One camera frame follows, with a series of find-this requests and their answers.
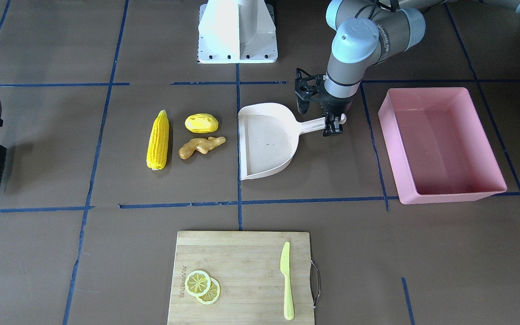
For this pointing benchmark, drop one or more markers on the wooden cutting board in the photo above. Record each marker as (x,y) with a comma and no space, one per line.
(247,266)

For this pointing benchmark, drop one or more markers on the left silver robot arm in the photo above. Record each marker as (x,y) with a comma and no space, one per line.
(367,32)

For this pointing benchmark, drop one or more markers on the beige plastic dustpan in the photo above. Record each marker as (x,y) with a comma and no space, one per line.
(268,138)

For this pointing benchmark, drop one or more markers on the yellow plastic knife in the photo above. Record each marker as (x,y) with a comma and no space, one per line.
(288,305)

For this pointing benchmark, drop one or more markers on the white mounting column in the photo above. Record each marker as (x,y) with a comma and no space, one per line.
(237,32)

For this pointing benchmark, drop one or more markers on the yellow corn cob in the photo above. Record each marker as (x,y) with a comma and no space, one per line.
(157,151)

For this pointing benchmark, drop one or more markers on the brown toy ginger root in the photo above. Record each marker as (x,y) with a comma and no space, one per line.
(202,145)

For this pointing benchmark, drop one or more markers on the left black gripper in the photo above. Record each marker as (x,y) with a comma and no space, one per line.
(335,104)

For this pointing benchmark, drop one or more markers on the pink plastic bin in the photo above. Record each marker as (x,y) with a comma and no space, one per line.
(438,149)

